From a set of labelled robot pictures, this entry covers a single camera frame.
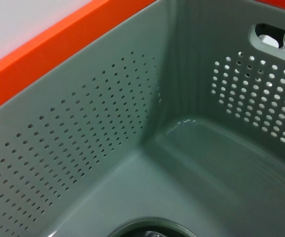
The grey-green perforated storage bin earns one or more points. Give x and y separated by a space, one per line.
181 172

